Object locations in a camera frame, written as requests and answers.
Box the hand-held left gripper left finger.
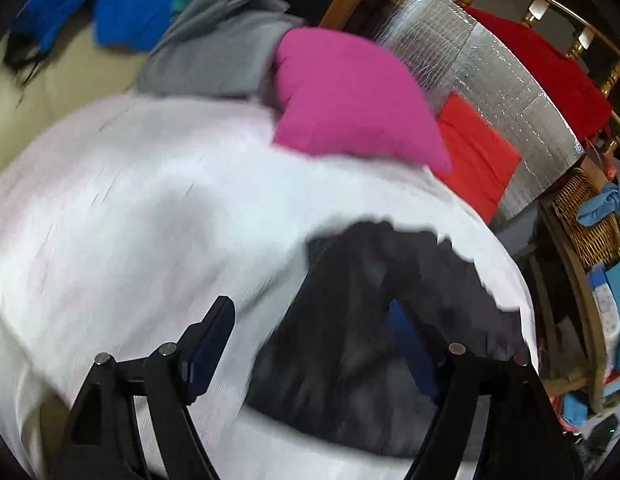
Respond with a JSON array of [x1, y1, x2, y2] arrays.
[[52, 296, 237, 480]]

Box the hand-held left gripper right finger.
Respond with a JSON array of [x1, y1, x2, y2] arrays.
[[387, 299, 586, 480]]

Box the black quilted jacket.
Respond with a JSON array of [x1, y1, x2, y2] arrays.
[[245, 220, 528, 463]]

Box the white blanket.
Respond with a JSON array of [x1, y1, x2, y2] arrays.
[[0, 95, 541, 480]]

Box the wooden table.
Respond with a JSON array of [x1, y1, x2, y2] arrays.
[[520, 160, 620, 411]]

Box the red pillow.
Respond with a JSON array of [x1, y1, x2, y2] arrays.
[[430, 92, 523, 223]]

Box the wicker basket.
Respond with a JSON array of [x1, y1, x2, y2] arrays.
[[552, 167, 620, 273]]

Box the blue cardboard box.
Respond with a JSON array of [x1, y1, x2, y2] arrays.
[[587, 260, 620, 356]]

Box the light blue cloth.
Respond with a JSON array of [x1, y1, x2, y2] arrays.
[[576, 181, 620, 227]]

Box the pink pillow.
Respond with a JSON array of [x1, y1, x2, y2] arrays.
[[271, 27, 453, 175]]

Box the silver insulation panel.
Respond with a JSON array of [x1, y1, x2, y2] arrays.
[[377, 0, 586, 223]]

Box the grey hoodie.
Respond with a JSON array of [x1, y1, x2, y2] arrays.
[[136, 0, 306, 101]]

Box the beige sofa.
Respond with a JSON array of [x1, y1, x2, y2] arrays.
[[0, 35, 151, 181]]

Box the red cloth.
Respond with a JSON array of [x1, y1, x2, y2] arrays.
[[462, 6, 616, 143]]

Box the blue jacket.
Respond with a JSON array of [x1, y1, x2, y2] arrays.
[[2, 0, 173, 91]]

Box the wooden stair railing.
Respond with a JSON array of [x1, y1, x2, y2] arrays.
[[405, 0, 620, 156]]

